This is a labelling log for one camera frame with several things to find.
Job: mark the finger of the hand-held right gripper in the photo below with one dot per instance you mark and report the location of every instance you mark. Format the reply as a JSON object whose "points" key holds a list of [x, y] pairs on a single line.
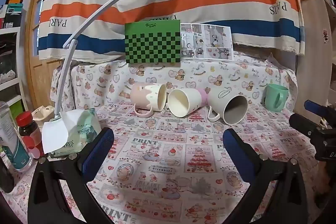
{"points": [[302, 123], [316, 106]]}

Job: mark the bear and heart printed cloth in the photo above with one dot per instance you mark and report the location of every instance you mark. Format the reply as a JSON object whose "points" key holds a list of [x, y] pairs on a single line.
{"points": [[183, 77]]}

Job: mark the green cup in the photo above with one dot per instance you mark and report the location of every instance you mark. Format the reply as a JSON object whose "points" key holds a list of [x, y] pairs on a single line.
{"points": [[274, 98]]}

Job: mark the white shelf unit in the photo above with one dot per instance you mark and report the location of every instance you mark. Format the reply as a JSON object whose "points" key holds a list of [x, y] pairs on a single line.
{"points": [[10, 69]]}

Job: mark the green tissue packet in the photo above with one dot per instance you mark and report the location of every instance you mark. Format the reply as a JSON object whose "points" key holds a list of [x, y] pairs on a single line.
{"points": [[85, 125]]}

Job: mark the white tissue sheet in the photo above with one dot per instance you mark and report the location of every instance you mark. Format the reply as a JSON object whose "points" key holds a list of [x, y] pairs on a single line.
{"points": [[56, 134]]}

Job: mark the cream cup with pink base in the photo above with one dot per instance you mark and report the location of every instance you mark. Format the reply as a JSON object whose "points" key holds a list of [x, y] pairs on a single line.
{"points": [[181, 103]]}

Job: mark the small bear sticker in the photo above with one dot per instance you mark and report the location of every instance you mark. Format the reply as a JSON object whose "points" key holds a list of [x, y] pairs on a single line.
{"points": [[325, 35]]}

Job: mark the white desk lamp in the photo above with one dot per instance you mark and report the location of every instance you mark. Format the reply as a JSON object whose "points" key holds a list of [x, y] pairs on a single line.
{"points": [[65, 61]]}

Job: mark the white cup with oval label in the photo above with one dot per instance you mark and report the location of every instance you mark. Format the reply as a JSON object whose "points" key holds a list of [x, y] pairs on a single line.
{"points": [[223, 100]]}

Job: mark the pink cup with white drip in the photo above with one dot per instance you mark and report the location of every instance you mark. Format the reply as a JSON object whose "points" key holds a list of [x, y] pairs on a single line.
{"points": [[147, 98]]}

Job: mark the dark round object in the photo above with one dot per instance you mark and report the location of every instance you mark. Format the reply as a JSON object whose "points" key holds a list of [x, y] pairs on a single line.
{"points": [[5, 176]]}

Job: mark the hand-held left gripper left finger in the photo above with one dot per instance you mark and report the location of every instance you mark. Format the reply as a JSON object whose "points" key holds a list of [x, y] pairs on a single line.
{"points": [[97, 151]]}

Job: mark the wooden cabinet panel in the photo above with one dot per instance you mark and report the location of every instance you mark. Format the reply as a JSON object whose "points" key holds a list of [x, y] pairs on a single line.
{"points": [[315, 61]]}

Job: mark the comic printed sheet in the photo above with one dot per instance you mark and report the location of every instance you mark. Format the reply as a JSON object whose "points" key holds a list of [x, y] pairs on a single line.
{"points": [[207, 41]]}

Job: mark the clear bottle with teal label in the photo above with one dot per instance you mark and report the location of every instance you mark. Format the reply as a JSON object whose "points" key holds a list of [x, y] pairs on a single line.
{"points": [[11, 140]]}

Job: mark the red-capped brown bottle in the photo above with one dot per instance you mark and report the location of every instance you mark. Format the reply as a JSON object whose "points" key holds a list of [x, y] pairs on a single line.
{"points": [[29, 132]]}

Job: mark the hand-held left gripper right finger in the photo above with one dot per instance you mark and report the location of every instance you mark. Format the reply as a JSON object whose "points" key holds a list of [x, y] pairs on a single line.
{"points": [[239, 152]]}

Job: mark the wooden door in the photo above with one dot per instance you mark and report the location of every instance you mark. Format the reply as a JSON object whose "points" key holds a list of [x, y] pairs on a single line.
{"points": [[39, 56]]}

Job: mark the cream plastic holder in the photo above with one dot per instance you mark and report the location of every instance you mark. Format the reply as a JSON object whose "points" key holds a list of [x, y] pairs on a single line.
{"points": [[42, 112]]}

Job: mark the green checkered board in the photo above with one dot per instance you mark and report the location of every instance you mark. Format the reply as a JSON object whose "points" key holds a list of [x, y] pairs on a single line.
{"points": [[152, 43]]}

